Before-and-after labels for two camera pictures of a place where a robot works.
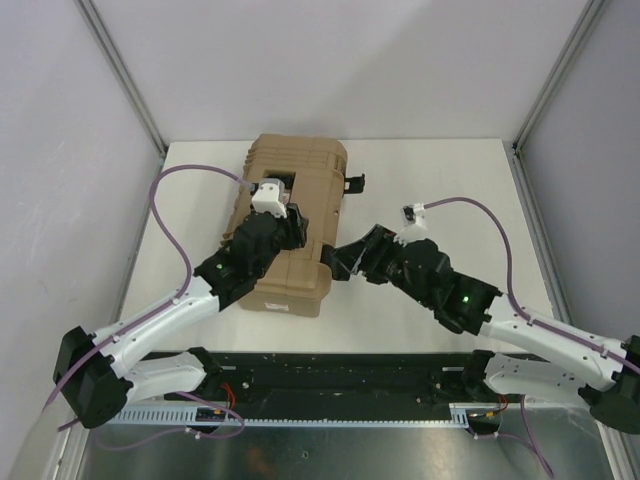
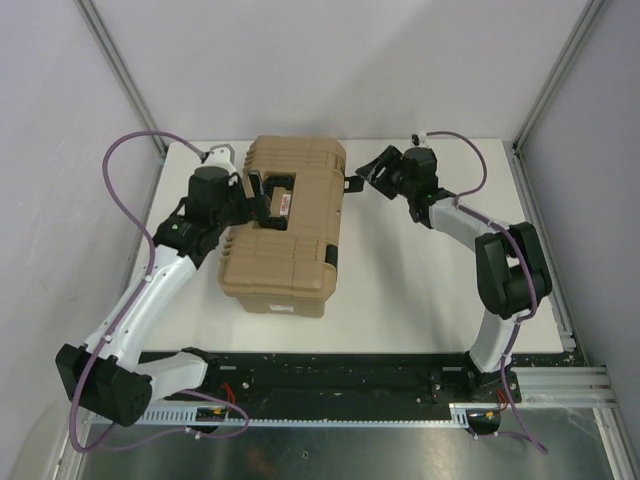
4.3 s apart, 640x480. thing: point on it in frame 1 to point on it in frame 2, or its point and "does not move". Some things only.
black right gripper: (382, 242) to (390, 159)
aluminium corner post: (513, 147) does not move
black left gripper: (296, 228) to (251, 208)
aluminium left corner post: (124, 78) does not move
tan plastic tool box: (312, 170) does not move
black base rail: (342, 377) does not move
